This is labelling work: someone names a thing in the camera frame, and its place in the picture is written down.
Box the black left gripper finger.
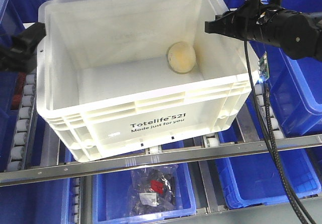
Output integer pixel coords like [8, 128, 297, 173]
[1, 22, 46, 72]

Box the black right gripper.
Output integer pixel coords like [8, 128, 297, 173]
[204, 0, 321, 59]

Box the yellow plush ball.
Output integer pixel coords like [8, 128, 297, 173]
[167, 42, 196, 73]

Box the white plastic Totelife tote box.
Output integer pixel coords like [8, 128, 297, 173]
[36, 0, 259, 163]

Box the green circuit board right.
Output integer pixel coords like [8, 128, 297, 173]
[258, 51, 270, 82]

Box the blue storage bin right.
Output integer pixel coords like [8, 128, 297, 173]
[213, 0, 322, 137]

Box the left white roller track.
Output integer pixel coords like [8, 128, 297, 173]
[5, 70, 37, 172]

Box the white roller track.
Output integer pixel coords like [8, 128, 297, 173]
[251, 80, 286, 141]
[5, 70, 37, 172]

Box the right white roller track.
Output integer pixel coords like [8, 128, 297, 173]
[251, 80, 286, 141]

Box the centre-right roller track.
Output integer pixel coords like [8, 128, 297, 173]
[202, 133, 220, 148]

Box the lower left roller track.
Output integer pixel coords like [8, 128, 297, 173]
[69, 177, 82, 223]

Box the centre roller track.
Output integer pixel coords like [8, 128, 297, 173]
[145, 145, 163, 155]

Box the blue bin lower right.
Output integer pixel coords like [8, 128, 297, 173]
[215, 148, 321, 209]

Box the clear bag of parts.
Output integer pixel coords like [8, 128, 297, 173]
[128, 164, 178, 216]

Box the blue bin lower centre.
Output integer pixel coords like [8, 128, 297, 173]
[93, 163, 197, 223]

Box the metal shelf front rail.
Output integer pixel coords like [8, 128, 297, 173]
[0, 133, 322, 187]

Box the black cable right side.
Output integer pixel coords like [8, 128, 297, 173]
[243, 12, 317, 224]

